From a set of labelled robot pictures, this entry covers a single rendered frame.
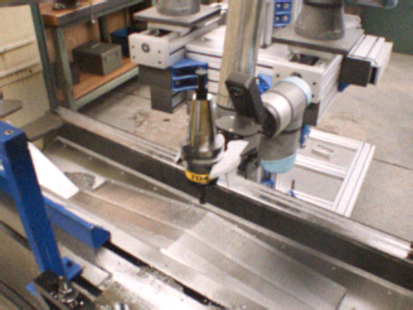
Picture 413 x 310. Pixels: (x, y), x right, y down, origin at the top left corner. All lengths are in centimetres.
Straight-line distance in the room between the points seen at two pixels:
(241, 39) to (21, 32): 91
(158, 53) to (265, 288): 77
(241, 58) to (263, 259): 52
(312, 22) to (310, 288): 71
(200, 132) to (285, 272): 60
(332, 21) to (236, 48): 45
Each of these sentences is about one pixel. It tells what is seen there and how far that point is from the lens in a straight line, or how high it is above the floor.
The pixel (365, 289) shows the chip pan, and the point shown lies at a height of 67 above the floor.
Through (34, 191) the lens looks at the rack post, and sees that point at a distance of 70.
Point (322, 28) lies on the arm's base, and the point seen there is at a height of 120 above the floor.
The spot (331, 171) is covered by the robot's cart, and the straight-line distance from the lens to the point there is 232.
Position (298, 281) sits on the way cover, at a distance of 108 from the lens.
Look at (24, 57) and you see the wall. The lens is 158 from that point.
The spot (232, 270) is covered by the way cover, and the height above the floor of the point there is 74.
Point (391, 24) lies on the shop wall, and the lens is 499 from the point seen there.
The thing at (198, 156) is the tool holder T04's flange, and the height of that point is 121.
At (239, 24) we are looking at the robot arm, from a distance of 85.
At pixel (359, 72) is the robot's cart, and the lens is 138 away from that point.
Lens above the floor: 153
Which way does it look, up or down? 34 degrees down
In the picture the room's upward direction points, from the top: straight up
